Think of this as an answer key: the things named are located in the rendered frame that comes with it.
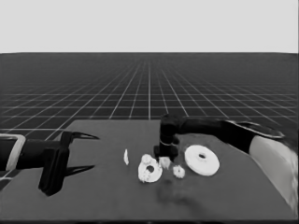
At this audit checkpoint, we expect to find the large thick white disc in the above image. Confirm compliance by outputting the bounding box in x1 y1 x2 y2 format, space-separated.
183 144 221 177

